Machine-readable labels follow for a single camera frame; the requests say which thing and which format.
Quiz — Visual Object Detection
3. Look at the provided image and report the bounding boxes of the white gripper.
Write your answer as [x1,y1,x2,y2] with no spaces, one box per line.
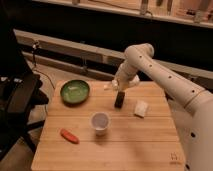
[115,63,140,91]

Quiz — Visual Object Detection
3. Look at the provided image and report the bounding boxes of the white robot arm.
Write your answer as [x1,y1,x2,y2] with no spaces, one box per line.
[115,43,213,171]

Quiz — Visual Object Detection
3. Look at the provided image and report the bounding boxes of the green ceramic bowl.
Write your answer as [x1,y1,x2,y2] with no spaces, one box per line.
[60,80,90,105]

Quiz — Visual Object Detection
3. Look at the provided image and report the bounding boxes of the black rectangular block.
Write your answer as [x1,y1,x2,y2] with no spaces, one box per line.
[114,92,125,108]

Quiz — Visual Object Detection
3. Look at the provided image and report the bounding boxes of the white sponge block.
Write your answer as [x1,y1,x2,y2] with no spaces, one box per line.
[134,101,148,118]

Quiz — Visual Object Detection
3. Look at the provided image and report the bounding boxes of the wooden table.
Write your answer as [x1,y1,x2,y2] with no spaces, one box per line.
[31,81,185,171]

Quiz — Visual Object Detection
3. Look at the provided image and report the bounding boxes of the orange carrot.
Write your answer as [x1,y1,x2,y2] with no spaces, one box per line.
[60,129,79,144]

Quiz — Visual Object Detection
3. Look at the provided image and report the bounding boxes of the black office chair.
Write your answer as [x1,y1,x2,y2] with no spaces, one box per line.
[0,9,50,161]

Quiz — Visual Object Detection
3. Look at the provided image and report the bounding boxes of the black hanging cable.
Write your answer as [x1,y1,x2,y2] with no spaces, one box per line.
[31,39,57,91]

